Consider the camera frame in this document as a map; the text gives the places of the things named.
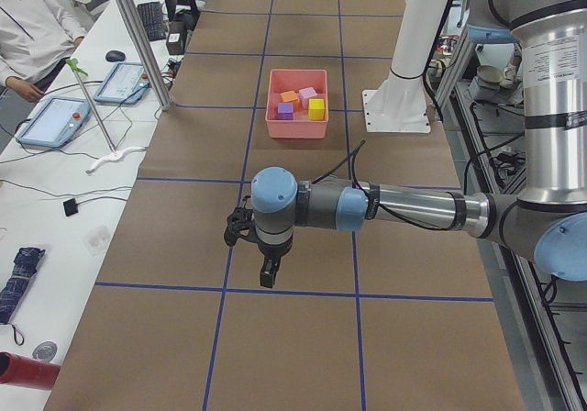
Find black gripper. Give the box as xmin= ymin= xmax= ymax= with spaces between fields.
xmin=224 ymin=195 xmax=293 ymax=289

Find orange foam block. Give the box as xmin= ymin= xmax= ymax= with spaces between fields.
xmin=280 ymin=90 xmax=301 ymax=112

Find light pink foam block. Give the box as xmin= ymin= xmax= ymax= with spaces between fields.
xmin=298 ymin=87 xmax=320 ymax=111

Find purple foam block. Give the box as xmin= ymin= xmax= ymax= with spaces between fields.
xmin=277 ymin=102 xmax=295 ymax=120

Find yellow-green foam block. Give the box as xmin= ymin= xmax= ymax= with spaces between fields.
xmin=307 ymin=98 xmax=326 ymax=121

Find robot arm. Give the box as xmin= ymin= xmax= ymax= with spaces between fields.
xmin=224 ymin=0 xmax=586 ymax=286

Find pink plastic bin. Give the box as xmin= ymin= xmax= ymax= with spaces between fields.
xmin=265 ymin=69 xmax=329 ymax=139

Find black box with label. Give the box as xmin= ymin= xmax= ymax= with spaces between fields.
xmin=166 ymin=10 xmax=199 ymax=56

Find black computer keyboard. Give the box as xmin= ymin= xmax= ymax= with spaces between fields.
xmin=137 ymin=1 xmax=167 ymax=41

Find black computer mouse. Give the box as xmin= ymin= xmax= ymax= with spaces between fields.
xmin=105 ymin=50 xmax=126 ymax=62

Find far teach pendant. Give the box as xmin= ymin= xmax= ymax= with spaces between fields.
xmin=94 ymin=62 xmax=150 ymax=106

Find teach pendant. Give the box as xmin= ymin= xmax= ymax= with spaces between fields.
xmin=94 ymin=62 xmax=150 ymax=106
xmin=17 ymin=97 xmax=90 ymax=148

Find clear plastic bag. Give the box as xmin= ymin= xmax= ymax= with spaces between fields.
xmin=83 ymin=225 xmax=112 ymax=256

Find metal rod with green clip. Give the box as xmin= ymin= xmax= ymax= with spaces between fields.
xmin=66 ymin=58 xmax=116 ymax=152

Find small black square device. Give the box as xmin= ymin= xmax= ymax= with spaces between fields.
xmin=62 ymin=197 xmax=79 ymax=217

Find person in white hoodie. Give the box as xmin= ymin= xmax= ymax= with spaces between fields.
xmin=1 ymin=0 xmax=86 ymax=103

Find round metal lid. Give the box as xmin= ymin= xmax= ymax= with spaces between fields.
xmin=32 ymin=341 xmax=58 ymax=362

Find near teach pendant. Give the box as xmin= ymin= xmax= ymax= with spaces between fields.
xmin=17 ymin=97 xmax=90 ymax=148

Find folded dark blue umbrella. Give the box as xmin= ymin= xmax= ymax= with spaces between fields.
xmin=1 ymin=247 xmax=46 ymax=325

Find red fire extinguisher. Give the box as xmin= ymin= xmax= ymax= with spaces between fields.
xmin=1 ymin=351 xmax=61 ymax=391

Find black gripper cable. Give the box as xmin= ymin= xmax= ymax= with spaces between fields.
xmin=311 ymin=139 xmax=460 ymax=231

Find aluminium frame post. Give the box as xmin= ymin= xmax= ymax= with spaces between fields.
xmin=116 ymin=0 xmax=172 ymax=111

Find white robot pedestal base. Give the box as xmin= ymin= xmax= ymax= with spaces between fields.
xmin=362 ymin=0 xmax=451 ymax=134

